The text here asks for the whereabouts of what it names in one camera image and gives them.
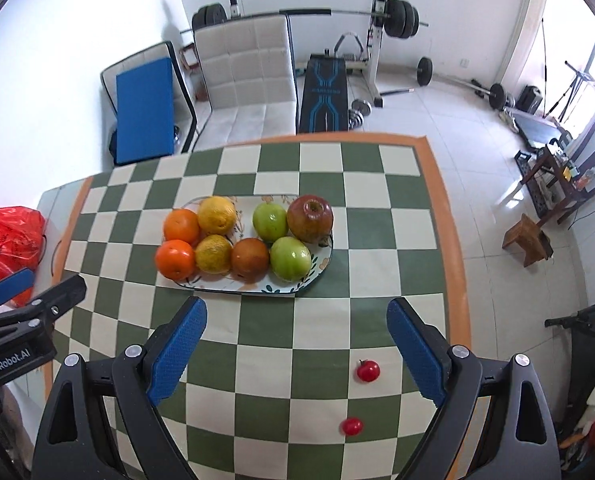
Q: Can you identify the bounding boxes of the bright orange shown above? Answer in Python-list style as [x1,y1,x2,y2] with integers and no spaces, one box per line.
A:
[154,240,196,282]
[163,208,201,246]

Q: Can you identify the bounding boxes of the red cherry tomato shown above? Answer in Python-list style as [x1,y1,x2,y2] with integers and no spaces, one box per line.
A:
[340,417,363,437]
[355,360,381,382]

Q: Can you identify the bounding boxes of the large yellow lemon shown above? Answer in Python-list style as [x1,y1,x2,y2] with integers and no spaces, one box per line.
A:
[197,196,237,235]

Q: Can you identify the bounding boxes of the dark orange fruit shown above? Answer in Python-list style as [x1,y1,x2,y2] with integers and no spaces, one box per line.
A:
[232,237,270,281]

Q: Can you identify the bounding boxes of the green apple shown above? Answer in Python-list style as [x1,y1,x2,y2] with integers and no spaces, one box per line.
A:
[252,202,289,244]
[270,236,311,282]

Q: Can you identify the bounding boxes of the red apple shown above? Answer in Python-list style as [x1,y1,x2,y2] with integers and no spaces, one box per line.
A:
[287,195,333,244]

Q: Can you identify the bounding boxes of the red plastic bag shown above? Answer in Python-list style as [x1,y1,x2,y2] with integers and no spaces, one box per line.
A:
[0,206,45,280]

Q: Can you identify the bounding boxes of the small wooden stool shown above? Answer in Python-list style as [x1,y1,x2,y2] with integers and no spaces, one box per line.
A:
[501,214,553,268]

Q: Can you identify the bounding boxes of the green white checkered tablecloth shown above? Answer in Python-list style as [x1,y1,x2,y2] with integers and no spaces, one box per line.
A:
[50,134,471,479]

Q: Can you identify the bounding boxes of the floral oval ceramic plate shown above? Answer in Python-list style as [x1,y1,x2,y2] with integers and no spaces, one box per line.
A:
[154,195,334,295]

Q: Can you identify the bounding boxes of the dark wooden shelf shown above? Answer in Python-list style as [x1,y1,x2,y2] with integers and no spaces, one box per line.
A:
[514,122,595,226]

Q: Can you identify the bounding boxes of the white padded chair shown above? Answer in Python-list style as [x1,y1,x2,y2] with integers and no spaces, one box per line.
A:
[194,14,299,152]

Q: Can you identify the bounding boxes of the black blue weight bench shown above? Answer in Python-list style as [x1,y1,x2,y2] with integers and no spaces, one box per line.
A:
[299,54,348,133]

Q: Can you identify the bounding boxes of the barbell on floor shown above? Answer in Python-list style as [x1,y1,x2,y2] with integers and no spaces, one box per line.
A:
[416,56,507,110]

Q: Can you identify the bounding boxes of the barbell on rack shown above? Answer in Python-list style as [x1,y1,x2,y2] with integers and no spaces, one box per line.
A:
[190,0,429,39]

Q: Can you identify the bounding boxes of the white weight rack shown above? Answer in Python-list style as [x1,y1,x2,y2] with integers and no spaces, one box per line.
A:
[332,0,414,109]

